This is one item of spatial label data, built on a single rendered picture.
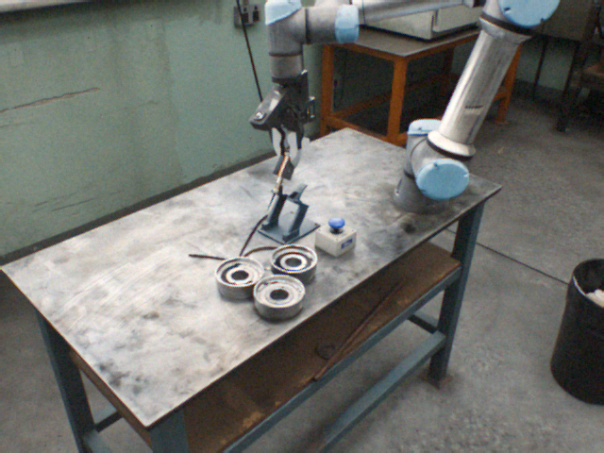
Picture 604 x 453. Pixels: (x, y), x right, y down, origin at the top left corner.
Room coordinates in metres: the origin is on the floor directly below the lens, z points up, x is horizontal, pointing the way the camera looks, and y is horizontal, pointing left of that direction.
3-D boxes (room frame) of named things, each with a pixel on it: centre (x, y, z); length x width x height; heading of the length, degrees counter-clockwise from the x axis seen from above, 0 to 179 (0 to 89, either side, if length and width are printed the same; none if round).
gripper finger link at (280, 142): (1.22, 0.05, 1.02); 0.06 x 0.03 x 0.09; 143
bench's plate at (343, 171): (1.22, 0.05, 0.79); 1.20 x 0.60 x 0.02; 136
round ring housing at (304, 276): (1.00, 0.02, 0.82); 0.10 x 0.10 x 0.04
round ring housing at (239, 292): (0.95, 0.13, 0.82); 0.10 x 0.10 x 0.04
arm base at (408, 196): (1.35, -0.33, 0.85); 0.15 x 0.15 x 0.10
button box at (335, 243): (1.12, -0.08, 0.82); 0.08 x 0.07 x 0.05; 136
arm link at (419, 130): (1.34, -0.33, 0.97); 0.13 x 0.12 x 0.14; 0
